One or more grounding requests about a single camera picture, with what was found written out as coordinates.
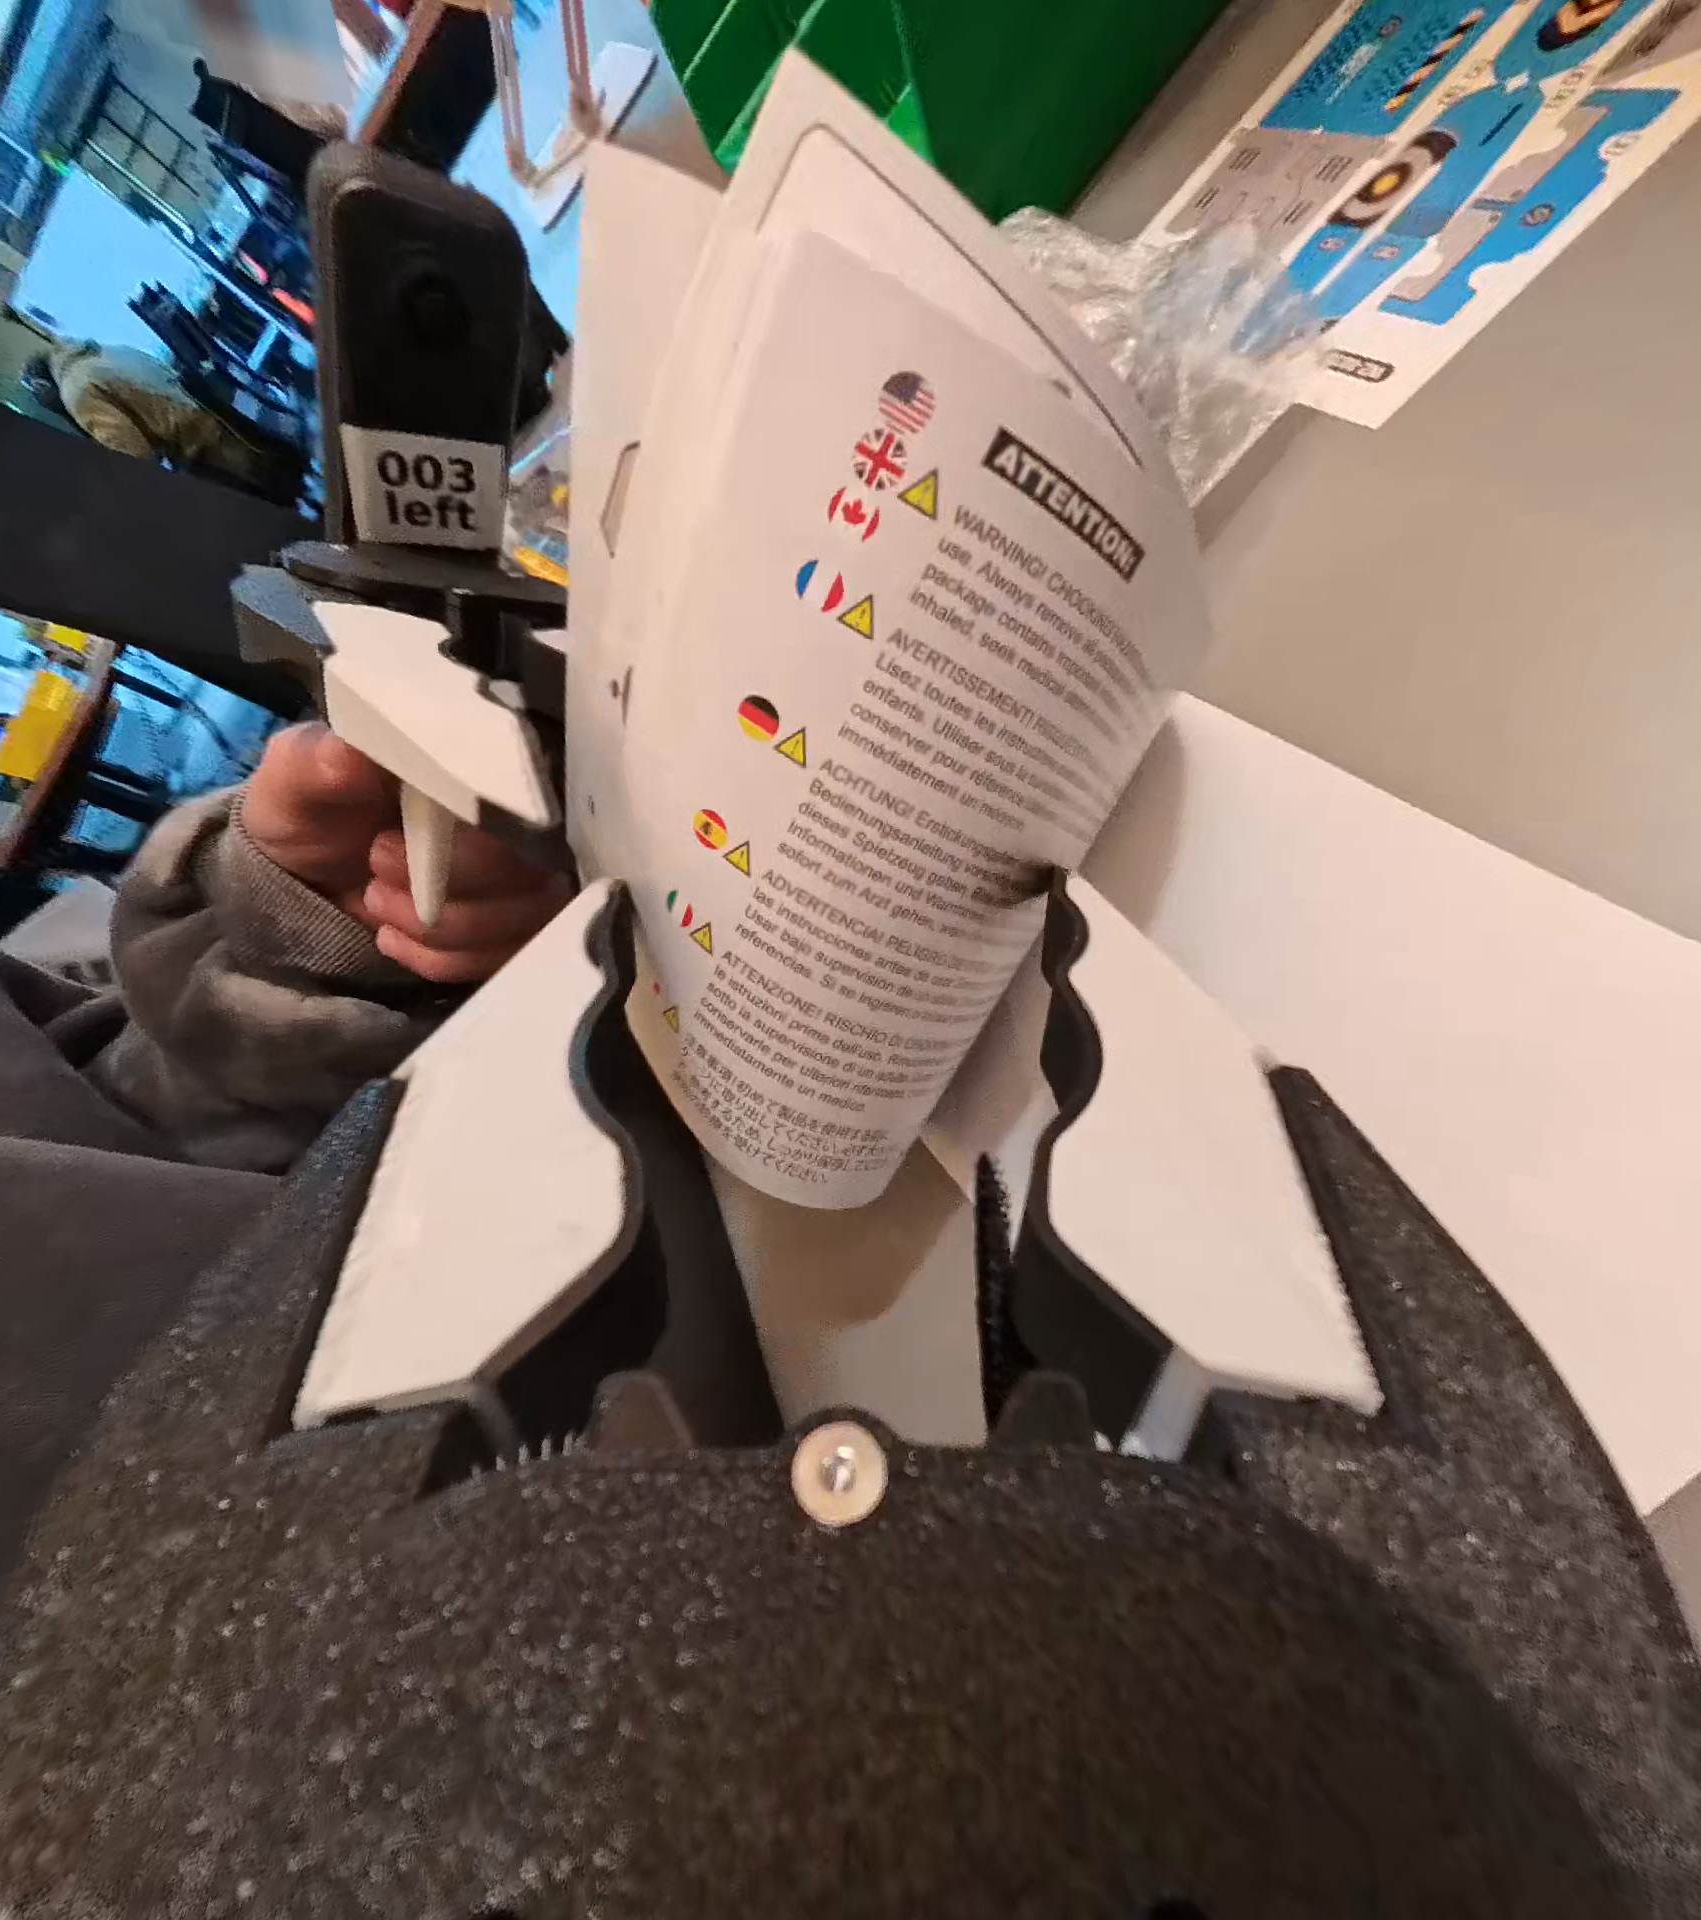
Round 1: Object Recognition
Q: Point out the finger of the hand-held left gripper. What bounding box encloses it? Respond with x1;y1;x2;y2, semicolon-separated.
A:
317;600;566;834

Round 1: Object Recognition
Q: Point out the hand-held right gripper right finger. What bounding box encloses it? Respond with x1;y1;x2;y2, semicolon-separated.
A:
1010;873;1387;1460

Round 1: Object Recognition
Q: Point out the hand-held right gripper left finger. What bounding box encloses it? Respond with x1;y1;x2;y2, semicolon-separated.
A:
292;882;661;1458

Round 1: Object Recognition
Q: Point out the small blue leaflet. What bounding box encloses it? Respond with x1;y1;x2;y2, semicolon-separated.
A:
563;43;1701;1520

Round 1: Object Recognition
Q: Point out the clear bubble wrap bag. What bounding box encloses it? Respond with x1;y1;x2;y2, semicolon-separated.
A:
1000;205;1325;509

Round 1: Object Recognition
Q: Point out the blue sticker sheet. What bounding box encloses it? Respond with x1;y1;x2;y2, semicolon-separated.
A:
1143;0;1701;431

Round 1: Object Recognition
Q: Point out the person's left forearm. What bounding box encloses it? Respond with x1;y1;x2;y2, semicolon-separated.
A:
84;779;433;1187

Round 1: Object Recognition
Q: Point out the person's left hand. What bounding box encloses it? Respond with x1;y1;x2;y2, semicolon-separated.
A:
242;721;579;988

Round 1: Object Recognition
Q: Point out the green plastic bin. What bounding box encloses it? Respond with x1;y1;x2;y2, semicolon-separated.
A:
646;0;1237;229

